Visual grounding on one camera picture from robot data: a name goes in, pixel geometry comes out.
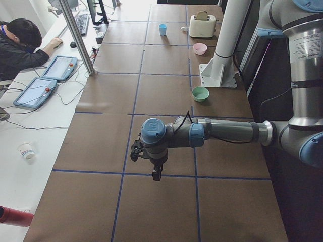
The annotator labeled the white paper cup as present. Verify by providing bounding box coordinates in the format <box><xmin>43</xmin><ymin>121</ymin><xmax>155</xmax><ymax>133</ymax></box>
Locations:
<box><xmin>17</xmin><ymin>143</ymin><xmax>35</xmax><ymax>160</ymax></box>

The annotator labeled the white post with base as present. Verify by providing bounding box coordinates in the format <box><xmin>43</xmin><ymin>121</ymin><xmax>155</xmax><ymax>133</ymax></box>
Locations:
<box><xmin>199</xmin><ymin>0</ymin><xmax>251</xmax><ymax>88</ymax></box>

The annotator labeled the near teach pendant tablet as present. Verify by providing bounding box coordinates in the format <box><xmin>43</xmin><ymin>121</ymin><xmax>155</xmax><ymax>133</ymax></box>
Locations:
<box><xmin>13</xmin><ymin>77</ymin><xmax>57</xmax><ymax>109</ymax></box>

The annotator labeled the red bottle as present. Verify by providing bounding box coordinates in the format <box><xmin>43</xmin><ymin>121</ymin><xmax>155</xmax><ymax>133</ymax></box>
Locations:
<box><xmin>1</xmin><ymin>206</ymin><xmax>34</xmax><ymax>227</ymax></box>

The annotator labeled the cream white toaster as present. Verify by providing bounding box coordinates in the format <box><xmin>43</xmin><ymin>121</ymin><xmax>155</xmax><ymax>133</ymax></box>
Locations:
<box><xmin>189</xmin><ymin>15</ymin><xmax>216</xmax><ymax>38</ymax></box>

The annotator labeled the green bowl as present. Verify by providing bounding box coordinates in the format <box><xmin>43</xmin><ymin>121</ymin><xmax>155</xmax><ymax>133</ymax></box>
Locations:
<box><xmin>191</xmin><ymin>86</ymin><xmax>209</xmax><ymax>102</ymax></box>

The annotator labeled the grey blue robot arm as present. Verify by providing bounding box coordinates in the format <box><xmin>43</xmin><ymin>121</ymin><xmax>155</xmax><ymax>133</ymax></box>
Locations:
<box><xmin>130</xmin><ymin>1</ymin><xmax>322</xmax><ymax>181</ymax></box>

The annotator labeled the far teach pendant tablet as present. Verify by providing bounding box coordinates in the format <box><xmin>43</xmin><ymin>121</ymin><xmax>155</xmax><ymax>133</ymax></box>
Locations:
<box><xmin>42</xmin><ymin>55</ymin><xmax>78</xmax><ymax>82</ymax></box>

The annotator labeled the bread slice in toaster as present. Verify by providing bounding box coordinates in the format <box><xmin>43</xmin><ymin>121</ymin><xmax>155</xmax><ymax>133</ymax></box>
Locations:
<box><xmin>196</xmin><ymin>11</ymin><xmax>208</xmax><ymax>21</ymax></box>

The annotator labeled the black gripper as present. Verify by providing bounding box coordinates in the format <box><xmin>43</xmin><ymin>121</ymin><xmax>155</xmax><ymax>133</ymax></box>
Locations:
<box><xmin>130</xmin><ymin>133</ymin><xmax>163</xmax><ymax>182</ymax></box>

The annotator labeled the black keyboard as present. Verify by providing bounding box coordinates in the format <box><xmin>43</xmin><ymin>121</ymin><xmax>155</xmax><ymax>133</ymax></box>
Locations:
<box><xmin>75</xmin><ymin>14</ymin><xmax>89</xmax><ymax>36</ymax></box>

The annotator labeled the person's hand on desk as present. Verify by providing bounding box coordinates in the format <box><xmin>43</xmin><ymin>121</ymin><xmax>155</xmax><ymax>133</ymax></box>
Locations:
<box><xmin>49</xmin><ymin>37</ymin><xmax>63</xmax><ymax>49</ymax></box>

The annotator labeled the white toaster cord plug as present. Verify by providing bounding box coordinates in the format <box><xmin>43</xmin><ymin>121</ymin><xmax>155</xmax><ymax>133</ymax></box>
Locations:
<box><xmin>181</xmin><ymin>27</ymin><xmax>189</xmax><ymax>32</ymax></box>

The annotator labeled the pink bowl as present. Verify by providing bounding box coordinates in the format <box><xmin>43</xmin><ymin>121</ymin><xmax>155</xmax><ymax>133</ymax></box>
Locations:
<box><xmin>193</xmin><ymin>43</ymin><xmax>207</xmax><ymax>55</ymax></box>

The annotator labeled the teach pendant tablet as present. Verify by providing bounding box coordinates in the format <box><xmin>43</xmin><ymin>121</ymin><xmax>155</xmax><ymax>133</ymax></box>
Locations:
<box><xmin>13</xmin><ymin>77</ymin><xmax>57</xmax><ymax>109</ymax></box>
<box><xmin>42</xmin><ymin>55</ymin><xmax>78</xmax><ymax>82</ymax></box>

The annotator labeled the black monitor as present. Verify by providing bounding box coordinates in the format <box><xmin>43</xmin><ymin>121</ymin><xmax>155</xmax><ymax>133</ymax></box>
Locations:
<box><xmin>87</xmin><ymin>0</ymin><xmax>109</xmax><ymax>26</ymax></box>

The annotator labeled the aluminium frame post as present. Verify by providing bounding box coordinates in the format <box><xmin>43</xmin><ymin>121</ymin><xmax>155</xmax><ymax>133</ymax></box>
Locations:
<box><xmin>58</xmin><ymin>0</ymin><xmax>95</xmax><ymax>76</ymax></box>

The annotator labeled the person in black jacket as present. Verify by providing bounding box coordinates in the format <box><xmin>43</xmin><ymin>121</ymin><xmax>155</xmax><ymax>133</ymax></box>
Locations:
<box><xmin>1</xmin><ymin>18</ymin><xmax>55</xmax><ymax>81</ymax></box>

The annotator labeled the light blue plastic cup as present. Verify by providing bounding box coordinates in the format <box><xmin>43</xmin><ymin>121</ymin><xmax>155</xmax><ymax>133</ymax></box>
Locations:
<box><xmin>158</xmin><ymin>24</ymin><xmax>167</xmax><ymax>36</ymax></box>

